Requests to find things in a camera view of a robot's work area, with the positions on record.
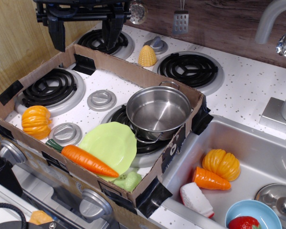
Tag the orange toy pumpkin in sink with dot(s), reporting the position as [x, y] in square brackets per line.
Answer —
[224, 164]

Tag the silver faucet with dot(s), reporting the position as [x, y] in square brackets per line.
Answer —
[274, 115]

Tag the back right black burner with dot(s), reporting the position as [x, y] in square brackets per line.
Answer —
[197, 70]

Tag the back left black burner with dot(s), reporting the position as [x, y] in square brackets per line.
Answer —
[93, 40]

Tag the yellow toy corn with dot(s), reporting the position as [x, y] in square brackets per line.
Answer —
[147, 56]

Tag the brown cardboard fence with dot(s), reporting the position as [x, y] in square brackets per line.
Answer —
[150, 193]

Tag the silver front panel knob left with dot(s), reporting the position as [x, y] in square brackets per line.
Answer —
[11, 153]

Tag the silver sink drain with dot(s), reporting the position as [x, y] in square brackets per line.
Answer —
[274, 195]

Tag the orange toy pumpkin in fence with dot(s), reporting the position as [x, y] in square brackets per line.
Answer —
[35, 121]

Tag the silver sink basin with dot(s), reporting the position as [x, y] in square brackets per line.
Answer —
[262, 160]

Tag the green toy vegetable under plate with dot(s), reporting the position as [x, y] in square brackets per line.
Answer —
[129, 182]

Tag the front left black burner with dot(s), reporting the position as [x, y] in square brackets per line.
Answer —
[59, 91]

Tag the silver stove knob lower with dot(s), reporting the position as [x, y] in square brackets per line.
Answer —
[63, 135]

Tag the hanging metal spatula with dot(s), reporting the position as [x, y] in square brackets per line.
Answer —
[181, 19]

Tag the light blue bowl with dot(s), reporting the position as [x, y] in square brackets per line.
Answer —
[257, 213]

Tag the white red toy cheese wedge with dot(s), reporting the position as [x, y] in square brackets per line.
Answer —
[193, 198]

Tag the hanging metal strainer ladle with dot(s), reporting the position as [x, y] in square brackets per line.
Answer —
[139, 12]

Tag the silver stove knob upper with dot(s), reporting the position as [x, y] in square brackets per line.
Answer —
[101, 100]

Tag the silver stove knob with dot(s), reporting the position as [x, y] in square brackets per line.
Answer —
[63, 135]
[158, 45]
[101, 100]

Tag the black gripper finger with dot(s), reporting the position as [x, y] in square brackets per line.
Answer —
[57, 32]
[112, 24]

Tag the stainless steel pot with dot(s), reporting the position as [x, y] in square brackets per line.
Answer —
[157, 112]

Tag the silver front panel knob right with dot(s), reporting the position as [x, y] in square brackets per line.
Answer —
[93, 206]

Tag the red toy strawberry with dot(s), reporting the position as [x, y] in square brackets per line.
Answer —
[244, 223]

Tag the silver stove knob back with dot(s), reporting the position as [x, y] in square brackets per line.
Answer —
[158, 45]

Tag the light green plastic plate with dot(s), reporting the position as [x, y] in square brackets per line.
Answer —
[113, 143]

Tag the orange toy carrot piece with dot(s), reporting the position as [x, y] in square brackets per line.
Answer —
[209, 180]

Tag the front right black burner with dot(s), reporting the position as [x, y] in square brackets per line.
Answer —
[147, 154]

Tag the black burner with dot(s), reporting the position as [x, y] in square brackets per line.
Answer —
[93, 40]
[197, 70]
[147, 154]
[59, 91]

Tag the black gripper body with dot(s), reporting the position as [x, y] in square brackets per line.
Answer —
[53, 12]

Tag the silver panel knob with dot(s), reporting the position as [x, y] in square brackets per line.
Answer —
[93, 206]
[11, 153]

